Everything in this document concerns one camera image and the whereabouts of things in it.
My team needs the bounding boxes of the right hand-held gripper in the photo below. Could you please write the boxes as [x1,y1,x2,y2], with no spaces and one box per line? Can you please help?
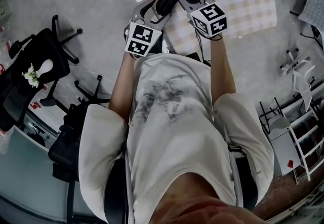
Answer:
[173,0,228,39]

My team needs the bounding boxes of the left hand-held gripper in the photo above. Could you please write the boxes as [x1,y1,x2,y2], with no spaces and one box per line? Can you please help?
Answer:
[123,0,175,60]

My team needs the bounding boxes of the person's right forearm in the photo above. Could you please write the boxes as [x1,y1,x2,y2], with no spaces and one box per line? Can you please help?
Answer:
[208,37,238,107]

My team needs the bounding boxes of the person's left forearm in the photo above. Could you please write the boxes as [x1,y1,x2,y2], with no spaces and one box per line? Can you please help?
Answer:
[107,51,137,125]

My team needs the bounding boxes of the person's dark trousers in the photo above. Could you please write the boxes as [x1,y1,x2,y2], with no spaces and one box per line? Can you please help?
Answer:
[161,37,211,67]

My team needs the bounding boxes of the white vase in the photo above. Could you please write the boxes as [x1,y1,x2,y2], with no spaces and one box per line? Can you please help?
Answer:
[37,59,54,77]

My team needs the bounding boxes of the person's white t-shirt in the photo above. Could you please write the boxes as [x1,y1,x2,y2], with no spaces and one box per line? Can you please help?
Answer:
[77,52,276,224]

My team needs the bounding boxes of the grid pattern tablecloth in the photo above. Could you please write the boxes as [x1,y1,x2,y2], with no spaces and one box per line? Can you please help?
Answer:
[289,0,324,49]

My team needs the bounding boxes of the white office chair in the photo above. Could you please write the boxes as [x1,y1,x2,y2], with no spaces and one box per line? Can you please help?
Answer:
[279,49,320,118]

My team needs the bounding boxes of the white flower bunch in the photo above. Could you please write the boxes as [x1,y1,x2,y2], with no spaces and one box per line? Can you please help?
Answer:
[21,62,41,89]

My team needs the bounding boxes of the person's neck and chin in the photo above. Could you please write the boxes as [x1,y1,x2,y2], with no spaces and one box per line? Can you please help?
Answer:
[148,171,267,224]

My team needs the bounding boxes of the glass desk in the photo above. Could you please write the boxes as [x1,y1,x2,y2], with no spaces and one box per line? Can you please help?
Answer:
[0,116,102,224]

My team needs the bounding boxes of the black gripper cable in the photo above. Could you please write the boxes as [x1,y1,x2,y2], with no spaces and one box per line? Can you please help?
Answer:
[193,27,224,66]

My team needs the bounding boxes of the black frame folding chair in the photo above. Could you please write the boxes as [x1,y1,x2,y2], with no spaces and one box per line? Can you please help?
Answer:
[257,97,291,135]

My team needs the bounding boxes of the grey braided cable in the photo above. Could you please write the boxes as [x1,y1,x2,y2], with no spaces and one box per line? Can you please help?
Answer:
[228,151,244,206]
[123,154,134,224]

